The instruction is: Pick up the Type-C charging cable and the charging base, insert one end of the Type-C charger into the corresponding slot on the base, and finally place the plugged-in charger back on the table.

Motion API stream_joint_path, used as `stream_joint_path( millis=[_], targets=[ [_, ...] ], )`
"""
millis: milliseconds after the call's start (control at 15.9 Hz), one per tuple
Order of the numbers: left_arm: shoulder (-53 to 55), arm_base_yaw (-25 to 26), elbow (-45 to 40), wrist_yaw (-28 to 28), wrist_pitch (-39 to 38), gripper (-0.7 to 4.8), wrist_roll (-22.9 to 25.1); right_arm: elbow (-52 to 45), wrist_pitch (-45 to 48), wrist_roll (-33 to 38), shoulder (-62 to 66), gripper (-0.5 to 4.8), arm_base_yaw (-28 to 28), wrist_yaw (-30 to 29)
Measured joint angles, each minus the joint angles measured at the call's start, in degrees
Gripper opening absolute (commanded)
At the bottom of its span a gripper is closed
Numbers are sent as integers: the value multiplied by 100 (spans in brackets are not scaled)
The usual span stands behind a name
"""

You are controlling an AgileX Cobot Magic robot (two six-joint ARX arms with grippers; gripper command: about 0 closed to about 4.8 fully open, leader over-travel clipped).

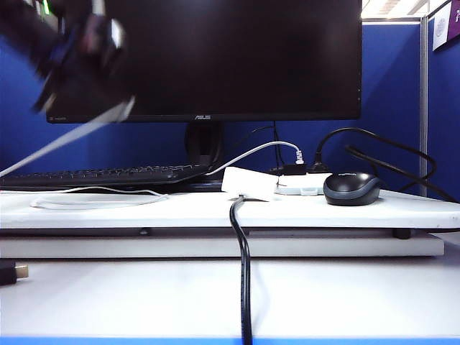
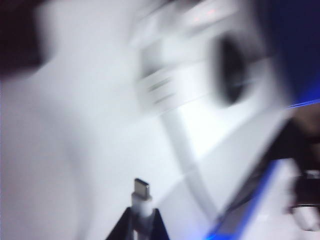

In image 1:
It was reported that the black plugged-in adapter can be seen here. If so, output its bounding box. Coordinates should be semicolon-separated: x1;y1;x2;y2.
282;162;308;178

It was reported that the white 65W charging brick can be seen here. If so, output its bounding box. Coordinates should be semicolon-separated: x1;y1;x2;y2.
221;166;277;202

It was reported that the white and purple poster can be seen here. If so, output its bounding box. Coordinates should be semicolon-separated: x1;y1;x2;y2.
431;0;460;52

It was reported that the black and grey mouse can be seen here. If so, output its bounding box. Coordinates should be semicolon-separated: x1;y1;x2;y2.
322;171;382;208

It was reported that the black computer keyboard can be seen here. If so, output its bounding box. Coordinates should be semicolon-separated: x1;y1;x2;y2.
0;163;213;192

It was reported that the black HDMI plug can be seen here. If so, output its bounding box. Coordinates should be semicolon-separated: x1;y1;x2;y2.
0;261;30;287

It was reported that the black monitor stand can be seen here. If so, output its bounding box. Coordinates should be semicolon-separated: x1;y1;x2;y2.
184;121;226;170

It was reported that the white Type-C charging cable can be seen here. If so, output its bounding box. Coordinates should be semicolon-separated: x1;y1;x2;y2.
0;96;170;211

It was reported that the black power cable with plug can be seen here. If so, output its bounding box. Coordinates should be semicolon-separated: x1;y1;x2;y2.
313;126;438;196

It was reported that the thick white base board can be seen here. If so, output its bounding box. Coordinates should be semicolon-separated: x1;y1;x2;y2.
0;232;446;259

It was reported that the black cable with silver plug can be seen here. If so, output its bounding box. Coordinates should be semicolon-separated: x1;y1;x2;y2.
229;193;254;345

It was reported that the silver partition post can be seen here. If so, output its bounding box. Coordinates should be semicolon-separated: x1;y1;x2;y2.
419;15;431;198

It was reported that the thick black cable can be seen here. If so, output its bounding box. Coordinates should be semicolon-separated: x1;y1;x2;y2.
344;144;459;204

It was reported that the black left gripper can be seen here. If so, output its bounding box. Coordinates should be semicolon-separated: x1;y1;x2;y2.
32;0;129;113

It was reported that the thin black monitor cable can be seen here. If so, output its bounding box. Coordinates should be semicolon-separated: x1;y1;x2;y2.
222;121;285;174

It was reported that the white power strip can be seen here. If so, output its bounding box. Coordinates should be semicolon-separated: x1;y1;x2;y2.
275;172;334;197

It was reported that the black ASUS computer monitor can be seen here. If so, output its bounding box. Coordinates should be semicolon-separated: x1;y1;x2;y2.
45;0;363;124

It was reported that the white cable with white plug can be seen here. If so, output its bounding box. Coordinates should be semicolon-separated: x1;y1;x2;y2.
206;140;306;177

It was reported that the large white riser board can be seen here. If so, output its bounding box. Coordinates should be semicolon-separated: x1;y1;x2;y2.
0;189;460;231

